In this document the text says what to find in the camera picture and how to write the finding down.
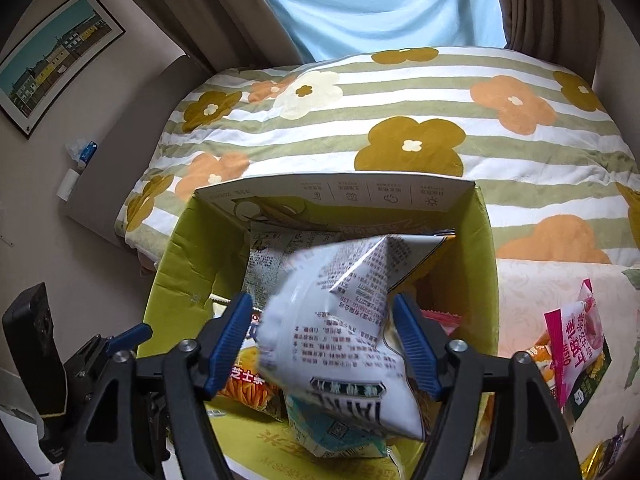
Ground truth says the blue white snack bag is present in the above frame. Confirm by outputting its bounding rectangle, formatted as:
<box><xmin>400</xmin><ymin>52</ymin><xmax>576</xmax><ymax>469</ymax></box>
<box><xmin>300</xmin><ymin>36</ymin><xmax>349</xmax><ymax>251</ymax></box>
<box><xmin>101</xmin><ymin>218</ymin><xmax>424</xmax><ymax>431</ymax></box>
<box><xmin>284</xmin><ymin>394</ymin><xmax>388</xmax><ymax>458</ymax></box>

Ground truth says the grey bed headboard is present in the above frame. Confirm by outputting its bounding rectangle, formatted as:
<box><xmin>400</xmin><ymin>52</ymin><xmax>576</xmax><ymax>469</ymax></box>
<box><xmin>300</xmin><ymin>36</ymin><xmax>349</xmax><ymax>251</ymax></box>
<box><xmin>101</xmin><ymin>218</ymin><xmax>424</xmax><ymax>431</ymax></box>
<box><xmin>62</xmin><ymin>55</ymin><xmax>208</xmax><ymax>250</ymax></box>

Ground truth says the brown curtain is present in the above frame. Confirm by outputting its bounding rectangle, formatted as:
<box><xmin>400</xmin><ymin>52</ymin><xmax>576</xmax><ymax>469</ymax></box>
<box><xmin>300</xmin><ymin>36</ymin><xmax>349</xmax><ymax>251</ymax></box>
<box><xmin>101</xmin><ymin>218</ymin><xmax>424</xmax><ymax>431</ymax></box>
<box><xmin>499</xmin><ymin>0</ymin><xmax>604</xmax><ymax>82</ymax></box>
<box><xmin>132</xmin><ymin>0</ymin><xmax>303</xmax><ymax>73</ymax></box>

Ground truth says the floral beige tray cloth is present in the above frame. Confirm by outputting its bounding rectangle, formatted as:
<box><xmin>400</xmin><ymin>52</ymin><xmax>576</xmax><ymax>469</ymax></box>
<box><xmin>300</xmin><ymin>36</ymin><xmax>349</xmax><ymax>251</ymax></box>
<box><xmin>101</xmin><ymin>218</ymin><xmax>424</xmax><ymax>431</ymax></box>
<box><xmin>497</xmin><ymin>259</ymin><xmax>639</xmax><ymax>460</ymax></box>

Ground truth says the framed town picture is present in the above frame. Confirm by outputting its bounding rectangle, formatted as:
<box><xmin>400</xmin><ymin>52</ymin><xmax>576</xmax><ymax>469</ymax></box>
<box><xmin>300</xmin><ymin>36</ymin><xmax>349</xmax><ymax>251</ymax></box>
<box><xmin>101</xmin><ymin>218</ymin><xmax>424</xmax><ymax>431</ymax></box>
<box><xmin>1</xmin><ymin>0</ymin><xmax>125</xmax><ymax>139</ymax></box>

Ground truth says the orange chips snack bag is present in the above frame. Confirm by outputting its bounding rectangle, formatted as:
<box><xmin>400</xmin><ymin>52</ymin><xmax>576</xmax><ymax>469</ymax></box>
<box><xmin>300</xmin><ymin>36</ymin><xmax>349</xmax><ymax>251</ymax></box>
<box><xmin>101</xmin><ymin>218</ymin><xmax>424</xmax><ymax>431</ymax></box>
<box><xmin>219</xmin><ymin>309</ymin><xmax>286</xmax><ymax>420</ymax></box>

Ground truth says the white grey snack bag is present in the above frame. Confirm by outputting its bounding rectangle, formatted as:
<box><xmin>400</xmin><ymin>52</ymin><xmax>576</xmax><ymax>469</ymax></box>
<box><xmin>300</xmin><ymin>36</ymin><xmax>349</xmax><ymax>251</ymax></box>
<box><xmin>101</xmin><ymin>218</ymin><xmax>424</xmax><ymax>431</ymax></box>
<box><xmin>257</xmin><ymin>234</ymin><xmax>440</xmax><ymax>440</ymax></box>

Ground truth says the green cardboard box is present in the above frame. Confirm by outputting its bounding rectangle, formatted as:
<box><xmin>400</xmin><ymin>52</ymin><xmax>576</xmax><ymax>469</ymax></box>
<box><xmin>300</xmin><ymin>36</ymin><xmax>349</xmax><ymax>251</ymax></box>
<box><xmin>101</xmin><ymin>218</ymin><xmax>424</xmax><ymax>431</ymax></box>
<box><xmin>139</xmin><ymin>171</ymin><xmax>499</xmax><ymax>479</ymax></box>

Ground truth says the pink white snack bag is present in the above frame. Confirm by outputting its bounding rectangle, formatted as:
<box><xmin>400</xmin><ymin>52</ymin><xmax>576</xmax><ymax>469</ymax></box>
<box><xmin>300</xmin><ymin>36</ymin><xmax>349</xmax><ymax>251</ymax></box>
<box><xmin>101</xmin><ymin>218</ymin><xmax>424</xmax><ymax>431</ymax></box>
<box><xmin>544</xmin><ymin>278</ymin><xmax>605</xmax><ymax>408</ymax></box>

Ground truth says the flower striped bed quilt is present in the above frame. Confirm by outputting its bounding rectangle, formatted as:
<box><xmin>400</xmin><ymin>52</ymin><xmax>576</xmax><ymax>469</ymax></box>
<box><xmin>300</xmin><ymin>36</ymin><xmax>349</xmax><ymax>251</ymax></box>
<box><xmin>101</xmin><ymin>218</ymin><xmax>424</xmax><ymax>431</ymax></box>
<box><xmin>114</xmin><ymin>47</ymin><xmax>639</xmax><ymax>266</ymax></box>

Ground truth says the blue white bottle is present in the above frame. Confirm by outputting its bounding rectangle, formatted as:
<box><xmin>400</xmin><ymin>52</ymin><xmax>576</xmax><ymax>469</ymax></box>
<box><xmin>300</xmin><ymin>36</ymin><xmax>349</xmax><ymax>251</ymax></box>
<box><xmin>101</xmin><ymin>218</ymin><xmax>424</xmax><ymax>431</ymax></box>
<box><xmin>77</xmin><ymin>141</ymin><xmax>98</xmax><ymax>172</ymax></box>

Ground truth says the dark green cracker bag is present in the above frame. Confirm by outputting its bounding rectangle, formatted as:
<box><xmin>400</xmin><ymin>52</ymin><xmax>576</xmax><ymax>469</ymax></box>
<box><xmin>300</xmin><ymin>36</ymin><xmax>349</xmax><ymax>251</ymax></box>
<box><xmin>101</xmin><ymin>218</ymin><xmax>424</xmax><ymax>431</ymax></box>
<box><xmin>566</xmin><ymin>341</ymin><xmax>612</xmax><ymax>422</ymax></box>

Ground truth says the blue window cloth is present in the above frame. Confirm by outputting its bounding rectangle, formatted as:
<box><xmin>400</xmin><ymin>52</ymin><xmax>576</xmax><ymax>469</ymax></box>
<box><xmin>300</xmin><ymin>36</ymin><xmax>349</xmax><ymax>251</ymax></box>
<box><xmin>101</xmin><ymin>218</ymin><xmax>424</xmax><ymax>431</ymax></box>
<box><xmin>267</xmin><ymin>0</ymin><xmax>506</xmax><ymax>62</ymax></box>

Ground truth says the white text snack bag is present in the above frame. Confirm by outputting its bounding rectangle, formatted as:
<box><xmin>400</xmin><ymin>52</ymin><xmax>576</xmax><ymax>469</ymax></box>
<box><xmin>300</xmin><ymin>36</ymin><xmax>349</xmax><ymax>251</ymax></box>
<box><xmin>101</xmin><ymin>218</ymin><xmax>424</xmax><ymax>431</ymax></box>
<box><xmin>242</xmin><ymin>224</ymin><xmax>456</xmax><ymax>310</ymax></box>

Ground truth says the brown left curtain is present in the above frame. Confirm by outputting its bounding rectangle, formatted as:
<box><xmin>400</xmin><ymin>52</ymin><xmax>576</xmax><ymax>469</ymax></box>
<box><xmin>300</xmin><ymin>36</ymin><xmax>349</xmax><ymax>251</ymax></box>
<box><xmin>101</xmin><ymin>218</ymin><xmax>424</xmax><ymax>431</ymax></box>
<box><xmin>132</xmin><ymin>0</ymin><xmax>303</xmax><ymax>73</ymax></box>

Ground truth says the brown right curtain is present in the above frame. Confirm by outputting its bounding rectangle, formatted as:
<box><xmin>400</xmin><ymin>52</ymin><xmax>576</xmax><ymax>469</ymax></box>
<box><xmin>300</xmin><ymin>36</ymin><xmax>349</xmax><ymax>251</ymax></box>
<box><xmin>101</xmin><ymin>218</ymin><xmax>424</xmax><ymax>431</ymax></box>
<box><xmin>499</xmin><ymin>0</ymin><xmax>604</xmax><ymax>82</ymax></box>

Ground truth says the pink striped snack bag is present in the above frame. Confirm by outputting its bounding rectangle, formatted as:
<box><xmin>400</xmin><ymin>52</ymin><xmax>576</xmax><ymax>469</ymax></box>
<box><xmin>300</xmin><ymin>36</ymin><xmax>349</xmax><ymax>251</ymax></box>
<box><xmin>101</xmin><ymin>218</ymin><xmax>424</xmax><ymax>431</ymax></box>
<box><xmin>421</xmin><ymin>310</ymin><xmax>462</xmax><ymax>336</ymax></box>

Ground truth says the yellow gold snack bag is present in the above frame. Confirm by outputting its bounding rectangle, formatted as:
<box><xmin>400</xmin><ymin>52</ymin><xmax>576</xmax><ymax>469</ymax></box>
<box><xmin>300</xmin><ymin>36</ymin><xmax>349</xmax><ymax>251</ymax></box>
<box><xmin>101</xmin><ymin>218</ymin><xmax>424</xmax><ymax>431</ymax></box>
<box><xmin>580</xmin><ymin>417</ymin><xmax>628</xmax><ymax>480</ymax></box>

